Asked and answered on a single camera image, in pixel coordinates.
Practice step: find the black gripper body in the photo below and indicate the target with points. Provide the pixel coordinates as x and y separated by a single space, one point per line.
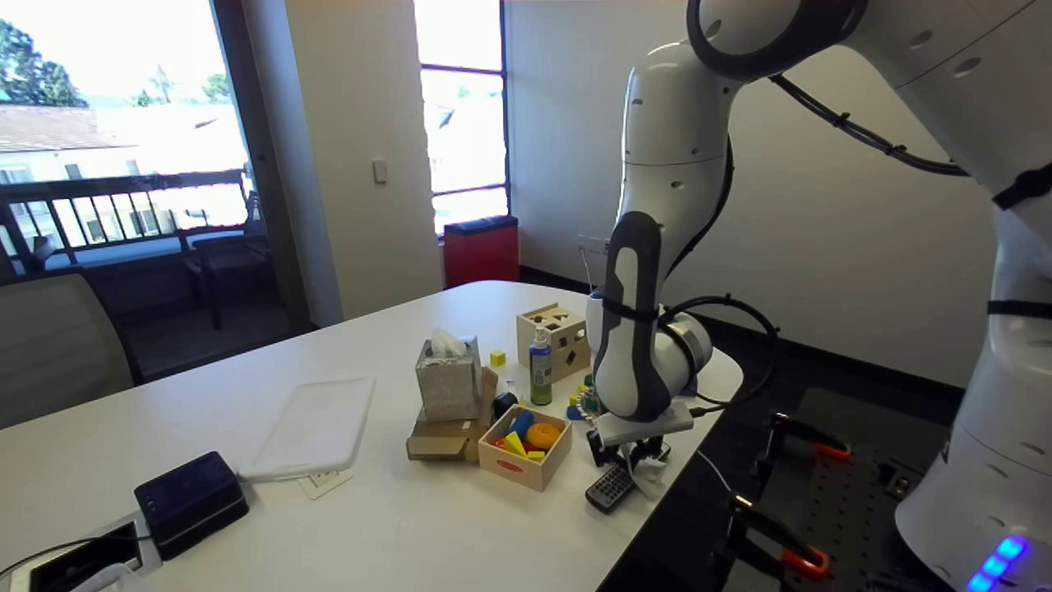
630 450

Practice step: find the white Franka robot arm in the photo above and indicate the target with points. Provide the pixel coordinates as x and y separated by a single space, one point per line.
669 134

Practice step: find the black remote control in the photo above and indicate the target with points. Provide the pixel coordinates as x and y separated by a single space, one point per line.
607 494

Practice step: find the orange toy ball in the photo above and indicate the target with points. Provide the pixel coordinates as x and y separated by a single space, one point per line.
541 435

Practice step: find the wooden toy box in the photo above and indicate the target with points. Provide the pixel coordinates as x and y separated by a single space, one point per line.
518 464

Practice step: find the yellow toy block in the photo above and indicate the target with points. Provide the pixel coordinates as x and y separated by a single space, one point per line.
509 441

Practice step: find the blue toy block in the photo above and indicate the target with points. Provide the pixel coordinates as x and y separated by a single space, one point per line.
521 419

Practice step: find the green cylindrical bottle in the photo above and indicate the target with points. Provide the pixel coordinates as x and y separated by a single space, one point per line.
541 377

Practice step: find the dark round toy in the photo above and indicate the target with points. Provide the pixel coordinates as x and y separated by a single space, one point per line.
505 403

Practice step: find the wooden shape sorter cube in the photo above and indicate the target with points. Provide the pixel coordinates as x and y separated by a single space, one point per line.
553 336

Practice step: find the small yellow toy piece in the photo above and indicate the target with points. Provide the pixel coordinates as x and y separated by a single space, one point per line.
497 359

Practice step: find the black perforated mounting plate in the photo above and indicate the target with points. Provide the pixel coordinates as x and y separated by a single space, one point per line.
864 494

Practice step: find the red bin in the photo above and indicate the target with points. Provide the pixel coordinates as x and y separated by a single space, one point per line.
482 252

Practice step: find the dark blue square box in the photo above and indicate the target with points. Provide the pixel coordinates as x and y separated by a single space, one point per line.
187 501

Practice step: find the dark balcony chair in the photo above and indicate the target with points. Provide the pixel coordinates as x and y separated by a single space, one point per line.
226 259

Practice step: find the white framed tablet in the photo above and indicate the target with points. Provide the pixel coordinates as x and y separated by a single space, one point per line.
82 562

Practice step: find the grey office chair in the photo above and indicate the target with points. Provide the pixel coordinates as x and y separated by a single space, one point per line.
49 346

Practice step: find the dark balcony railing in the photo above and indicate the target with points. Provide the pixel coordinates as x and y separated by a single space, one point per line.
110 185

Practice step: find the white light switch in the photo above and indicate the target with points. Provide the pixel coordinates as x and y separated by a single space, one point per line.
378 169

